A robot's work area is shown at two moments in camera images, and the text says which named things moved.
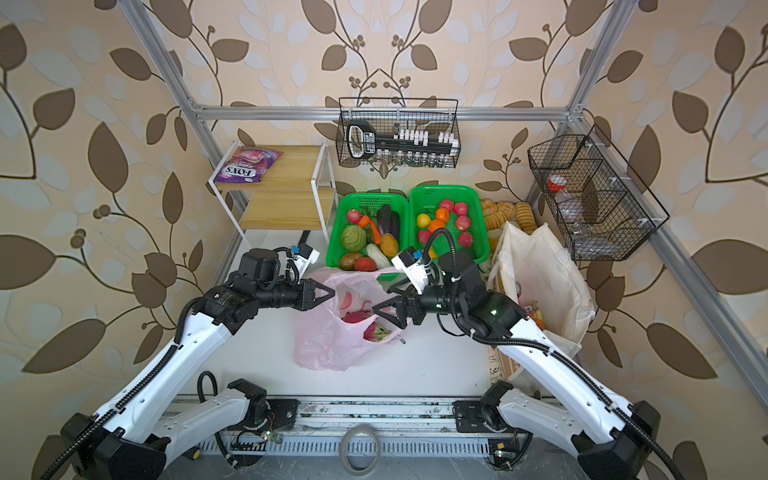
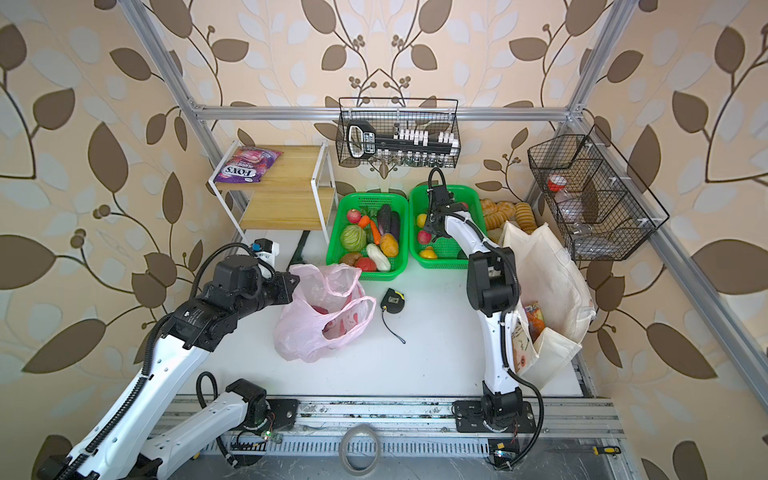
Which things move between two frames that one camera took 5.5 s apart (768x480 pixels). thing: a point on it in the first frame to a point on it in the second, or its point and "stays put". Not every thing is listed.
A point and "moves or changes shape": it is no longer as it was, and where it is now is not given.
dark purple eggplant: [388, 221] stays put
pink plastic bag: [339, 328] moves or changes shape
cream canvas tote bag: [535, 265] stays put
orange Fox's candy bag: [537, 315] stays put
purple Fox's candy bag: [247, 165] stays put
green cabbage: [353, 238] stays put
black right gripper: [400, 302] to [428, 226]
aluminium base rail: [402, 427] stays put
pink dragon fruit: [372, 331] to [342, 324]
